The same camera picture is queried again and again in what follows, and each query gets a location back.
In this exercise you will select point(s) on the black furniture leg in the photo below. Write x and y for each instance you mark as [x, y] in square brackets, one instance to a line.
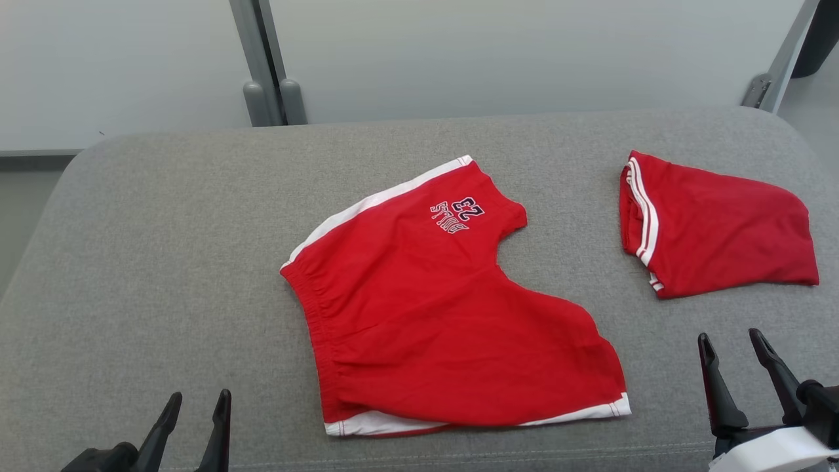
[819, 33]

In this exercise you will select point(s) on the grey fabric sofa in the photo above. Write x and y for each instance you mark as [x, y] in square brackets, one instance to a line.
[164, 262]

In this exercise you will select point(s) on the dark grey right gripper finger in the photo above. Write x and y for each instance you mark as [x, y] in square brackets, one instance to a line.
[783, 393]
[721, 406]

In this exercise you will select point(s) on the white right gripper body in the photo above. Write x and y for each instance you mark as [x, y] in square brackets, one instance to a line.
[767, 455]

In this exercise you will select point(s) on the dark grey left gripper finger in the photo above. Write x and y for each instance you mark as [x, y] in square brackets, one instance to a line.
[217, 439]
[160, 439]

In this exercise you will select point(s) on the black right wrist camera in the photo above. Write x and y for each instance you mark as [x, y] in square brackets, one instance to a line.
[822, 413]

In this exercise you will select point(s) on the red Bulls 23 shorts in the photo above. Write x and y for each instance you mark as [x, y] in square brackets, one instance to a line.
[426, 314]

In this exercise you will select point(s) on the dark grey wall skirting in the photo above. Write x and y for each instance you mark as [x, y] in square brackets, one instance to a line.
[33, 160]

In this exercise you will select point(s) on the slanted grey metal frame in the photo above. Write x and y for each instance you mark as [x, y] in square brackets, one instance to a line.
[783, 59]

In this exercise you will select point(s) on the red white-trimmed Bulls jersey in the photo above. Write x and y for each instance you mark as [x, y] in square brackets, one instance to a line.
[721, 229]

